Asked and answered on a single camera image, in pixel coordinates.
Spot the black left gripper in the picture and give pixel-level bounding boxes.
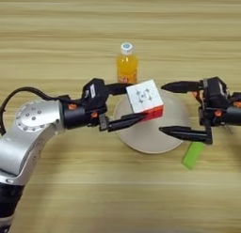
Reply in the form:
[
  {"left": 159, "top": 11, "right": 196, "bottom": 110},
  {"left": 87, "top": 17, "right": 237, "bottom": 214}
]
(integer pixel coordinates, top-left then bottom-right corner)
[{"left": 60, "top": 82, "right": 149, "bottom": 133}]

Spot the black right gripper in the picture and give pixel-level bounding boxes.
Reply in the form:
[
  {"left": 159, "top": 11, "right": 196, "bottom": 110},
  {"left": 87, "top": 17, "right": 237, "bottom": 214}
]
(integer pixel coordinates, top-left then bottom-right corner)
[{"left": 158, "top": 80, "right": 241, "bottom": 147}]

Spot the multicoloured puzzle cube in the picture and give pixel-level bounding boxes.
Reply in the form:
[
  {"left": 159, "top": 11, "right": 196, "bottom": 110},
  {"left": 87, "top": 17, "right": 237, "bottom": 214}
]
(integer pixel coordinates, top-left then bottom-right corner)
[{"left": 125, "top": 79, "right": 165, "bottom": 123}]

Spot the orange juice bottle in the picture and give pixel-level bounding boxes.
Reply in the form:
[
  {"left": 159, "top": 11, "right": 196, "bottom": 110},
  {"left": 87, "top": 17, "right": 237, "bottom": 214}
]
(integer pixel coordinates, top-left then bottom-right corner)
[{"left": 116, "top": 41, "right": 139, "bottom": 85}]

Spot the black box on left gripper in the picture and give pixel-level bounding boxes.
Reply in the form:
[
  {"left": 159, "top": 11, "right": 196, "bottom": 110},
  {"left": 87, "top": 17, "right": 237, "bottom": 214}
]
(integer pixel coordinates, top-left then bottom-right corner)
[{"left": 81, "top": 78, "right": 109, "bottom": 102}]

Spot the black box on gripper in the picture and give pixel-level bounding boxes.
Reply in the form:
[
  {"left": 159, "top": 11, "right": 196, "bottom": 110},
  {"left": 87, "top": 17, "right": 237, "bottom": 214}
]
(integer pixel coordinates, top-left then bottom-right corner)
[
  {"left": 81, "top": 78, "right": 109, "bottom": 102},
  {"left": 202, "top": 75, "right": 231, "bottom": 110}
]

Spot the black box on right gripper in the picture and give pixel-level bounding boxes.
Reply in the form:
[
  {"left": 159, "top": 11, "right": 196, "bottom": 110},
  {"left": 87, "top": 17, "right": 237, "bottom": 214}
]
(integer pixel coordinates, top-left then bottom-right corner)
[{"left": 202, "top": 75, "right": 231, "bottom": 110}]

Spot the beige round plate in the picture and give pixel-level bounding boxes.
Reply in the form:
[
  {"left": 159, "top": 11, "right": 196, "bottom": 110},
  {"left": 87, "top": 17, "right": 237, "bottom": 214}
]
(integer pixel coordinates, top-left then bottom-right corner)
[{"left": 113, "top": 86, "right": 191, "bottom": 155}]

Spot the green rectangular block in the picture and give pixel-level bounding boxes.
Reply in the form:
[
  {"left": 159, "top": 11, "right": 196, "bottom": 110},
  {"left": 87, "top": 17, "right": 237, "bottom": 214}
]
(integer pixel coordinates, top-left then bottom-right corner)
[{"left": 181, "top": 141, "right": 206, "bottom": 171}]

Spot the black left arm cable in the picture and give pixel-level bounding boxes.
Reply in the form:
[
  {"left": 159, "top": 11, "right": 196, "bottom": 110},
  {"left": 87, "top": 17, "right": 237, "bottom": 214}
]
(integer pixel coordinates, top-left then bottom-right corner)
[{"left": 0, "top": 86, "right": 71, "bottom": 137}]

